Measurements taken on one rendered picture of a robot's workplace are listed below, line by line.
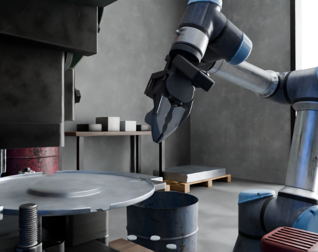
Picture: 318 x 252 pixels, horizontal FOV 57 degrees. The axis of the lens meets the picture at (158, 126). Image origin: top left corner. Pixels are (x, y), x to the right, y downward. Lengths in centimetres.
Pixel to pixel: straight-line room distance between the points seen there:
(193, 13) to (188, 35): 6
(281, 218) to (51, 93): 72
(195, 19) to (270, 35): 472
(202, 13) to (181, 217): 113
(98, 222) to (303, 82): 75
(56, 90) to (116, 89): 433
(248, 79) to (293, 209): 40
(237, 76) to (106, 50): 393
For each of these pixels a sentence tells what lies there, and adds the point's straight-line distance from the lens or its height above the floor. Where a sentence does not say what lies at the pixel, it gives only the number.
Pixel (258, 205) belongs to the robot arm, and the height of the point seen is 65.
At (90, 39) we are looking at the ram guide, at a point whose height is 101.
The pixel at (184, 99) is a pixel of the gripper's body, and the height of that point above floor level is 94.
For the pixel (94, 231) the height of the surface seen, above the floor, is 72.
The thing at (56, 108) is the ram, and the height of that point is 91.
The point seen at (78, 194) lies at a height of 79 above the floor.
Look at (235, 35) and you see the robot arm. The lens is 73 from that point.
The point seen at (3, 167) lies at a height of 83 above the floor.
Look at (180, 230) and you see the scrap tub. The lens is 160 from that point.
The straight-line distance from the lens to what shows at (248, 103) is 534.
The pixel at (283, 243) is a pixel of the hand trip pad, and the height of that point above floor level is 76.
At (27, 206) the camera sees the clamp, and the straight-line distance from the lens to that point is 32.
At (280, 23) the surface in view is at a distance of 536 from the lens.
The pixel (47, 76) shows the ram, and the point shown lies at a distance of 42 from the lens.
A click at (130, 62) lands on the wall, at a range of 501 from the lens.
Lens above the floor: 88
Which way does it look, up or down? 1 degrees up
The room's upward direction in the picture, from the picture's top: straight up
